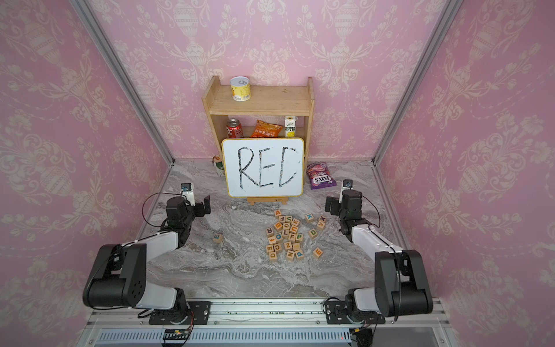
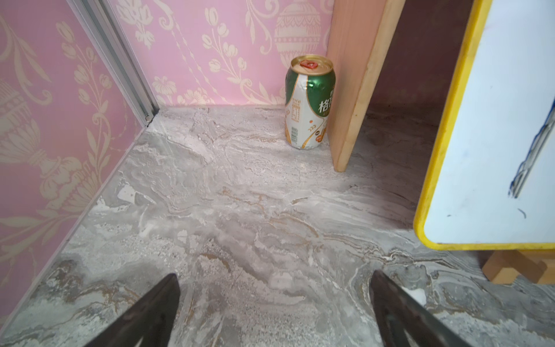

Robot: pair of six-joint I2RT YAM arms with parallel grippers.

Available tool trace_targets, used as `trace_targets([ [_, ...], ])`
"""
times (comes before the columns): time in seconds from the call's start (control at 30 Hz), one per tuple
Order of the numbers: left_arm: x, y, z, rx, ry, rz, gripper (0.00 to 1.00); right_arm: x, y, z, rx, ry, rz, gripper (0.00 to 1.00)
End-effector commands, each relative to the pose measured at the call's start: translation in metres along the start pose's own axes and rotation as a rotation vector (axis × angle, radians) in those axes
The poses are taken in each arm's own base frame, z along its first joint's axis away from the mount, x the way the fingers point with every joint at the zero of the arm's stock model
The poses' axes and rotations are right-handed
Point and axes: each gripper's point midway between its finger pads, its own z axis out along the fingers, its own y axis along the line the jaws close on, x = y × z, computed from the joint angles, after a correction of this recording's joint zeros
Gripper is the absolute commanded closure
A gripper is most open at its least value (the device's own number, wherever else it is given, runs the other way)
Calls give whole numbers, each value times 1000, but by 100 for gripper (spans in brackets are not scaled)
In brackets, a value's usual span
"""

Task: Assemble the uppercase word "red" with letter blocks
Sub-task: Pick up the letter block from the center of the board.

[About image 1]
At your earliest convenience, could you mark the green E letter block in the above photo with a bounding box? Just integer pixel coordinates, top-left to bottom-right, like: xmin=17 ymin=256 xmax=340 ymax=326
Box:
xmin=212 ymin=233 xmax=223 ymax=244

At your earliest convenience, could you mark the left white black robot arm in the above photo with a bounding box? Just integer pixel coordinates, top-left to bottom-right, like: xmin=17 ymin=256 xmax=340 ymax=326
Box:
xmin=82 ymin=195 xmax=211 ymax=312

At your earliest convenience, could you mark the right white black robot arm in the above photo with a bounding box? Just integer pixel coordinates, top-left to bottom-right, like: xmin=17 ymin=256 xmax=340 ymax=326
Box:
xmin=325 ymin=190 xmax=434 ymax=324

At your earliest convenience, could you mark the blue K letter block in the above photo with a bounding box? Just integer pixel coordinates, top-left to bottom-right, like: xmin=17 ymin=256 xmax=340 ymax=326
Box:
xmin=305 ymin=213 xmax=315 ymax=223

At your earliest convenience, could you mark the orange E letter block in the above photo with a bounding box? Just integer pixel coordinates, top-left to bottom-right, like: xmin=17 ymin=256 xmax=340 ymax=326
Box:
xmin=313 ymin=247 xmax=323 ymax=259

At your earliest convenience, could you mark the lower brown N letter block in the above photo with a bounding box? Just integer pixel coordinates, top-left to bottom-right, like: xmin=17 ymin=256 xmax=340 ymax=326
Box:
xmin=286 ymin=250 xmax=296 ymax=261

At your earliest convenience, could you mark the whiteboard with RED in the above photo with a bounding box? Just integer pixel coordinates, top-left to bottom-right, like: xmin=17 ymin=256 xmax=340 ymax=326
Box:
xmin=221 ymin=137 xmax=305 ymax=198

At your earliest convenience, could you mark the purple candy bag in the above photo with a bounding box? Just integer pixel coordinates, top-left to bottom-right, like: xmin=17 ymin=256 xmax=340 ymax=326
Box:
xmin=306 ymin=162 xmax=337 ymax=189

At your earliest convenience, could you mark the green white bottle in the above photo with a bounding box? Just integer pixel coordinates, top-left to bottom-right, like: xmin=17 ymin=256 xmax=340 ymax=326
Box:
xmin=212 ymin=156 xmax=225 ymax=176

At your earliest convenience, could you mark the wooden whiteboard stand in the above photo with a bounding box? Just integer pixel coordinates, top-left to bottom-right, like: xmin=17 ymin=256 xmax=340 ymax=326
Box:
xmin=247 ymin=197 xmax=288 ymax=205

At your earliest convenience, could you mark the red soda can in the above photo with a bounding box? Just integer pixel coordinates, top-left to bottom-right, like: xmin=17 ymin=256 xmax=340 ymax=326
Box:
xmin=226 ymin=119 xmax=244 ymax=138

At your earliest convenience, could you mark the small milk carton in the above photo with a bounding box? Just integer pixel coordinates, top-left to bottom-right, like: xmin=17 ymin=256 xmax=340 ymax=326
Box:
xmin=284 ymin=116 xmax=297 ymax=137

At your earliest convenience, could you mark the orange snack bag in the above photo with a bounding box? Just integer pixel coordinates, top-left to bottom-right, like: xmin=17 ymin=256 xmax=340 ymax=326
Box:
xmin=251 ymin=120 xmax=283 ymax=138

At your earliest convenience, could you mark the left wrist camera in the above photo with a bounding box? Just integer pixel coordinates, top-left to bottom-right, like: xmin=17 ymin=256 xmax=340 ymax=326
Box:
xmin=180 ymin=182 xmax=196 ymax=207

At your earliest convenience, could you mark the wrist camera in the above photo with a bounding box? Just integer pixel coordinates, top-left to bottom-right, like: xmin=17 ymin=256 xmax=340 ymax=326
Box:
xmin=180 ymin=182 xmax=196 ymax=207
xmin=339 ymin=179 xmax=354 ymax=203

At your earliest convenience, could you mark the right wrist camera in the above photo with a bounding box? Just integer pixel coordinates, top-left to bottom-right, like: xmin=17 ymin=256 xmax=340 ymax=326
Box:
xmin=339 ymin=179 xmax=354 ymax=203

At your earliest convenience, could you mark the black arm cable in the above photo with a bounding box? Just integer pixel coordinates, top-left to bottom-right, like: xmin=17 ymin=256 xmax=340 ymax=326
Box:
xmin=142 ymin=191 xmax=187 ymax=229

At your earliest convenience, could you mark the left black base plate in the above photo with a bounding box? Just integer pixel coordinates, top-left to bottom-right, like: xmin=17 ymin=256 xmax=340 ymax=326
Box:
xmin=148 ymin=301 xmax=211 ymax=326

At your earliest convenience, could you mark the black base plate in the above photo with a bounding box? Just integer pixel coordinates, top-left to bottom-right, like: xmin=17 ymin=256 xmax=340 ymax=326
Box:
xmin=148 ymin=301 xmax=211 ymax=326
xmin=322 ymin=300 xmax=386 ymax=326

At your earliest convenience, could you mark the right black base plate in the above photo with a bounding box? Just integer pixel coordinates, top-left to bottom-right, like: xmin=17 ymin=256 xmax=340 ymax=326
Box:
xmin=322 ymin=300 xmax=386 ymax=326

